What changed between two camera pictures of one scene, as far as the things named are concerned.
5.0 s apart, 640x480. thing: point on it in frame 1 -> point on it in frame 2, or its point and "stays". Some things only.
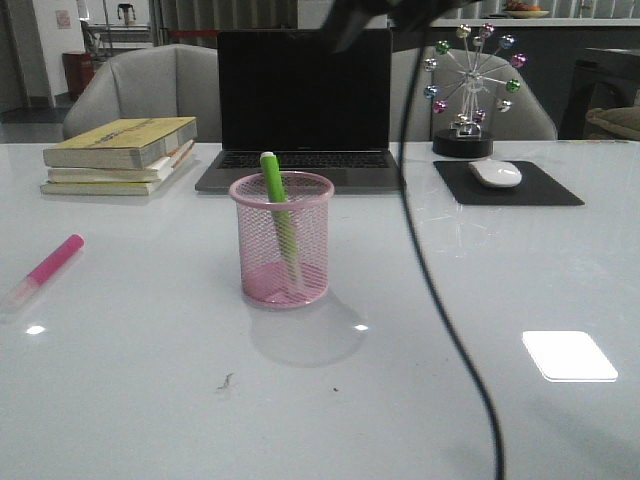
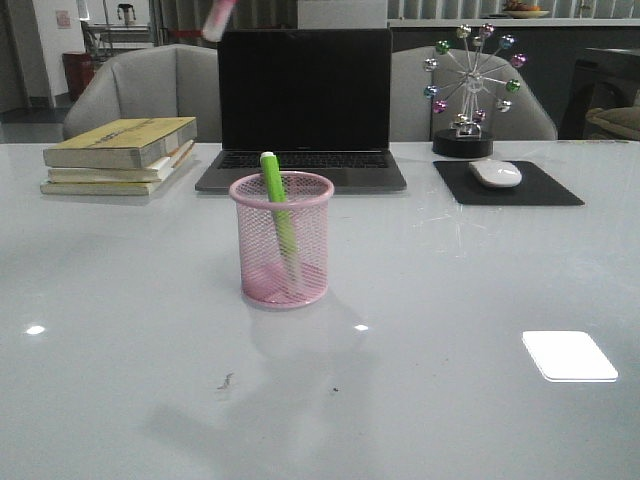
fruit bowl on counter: (522, 10) stays
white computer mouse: (496, 173) stays
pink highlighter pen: (70, 247) -> (217, 19)
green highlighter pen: (279, 204) stays
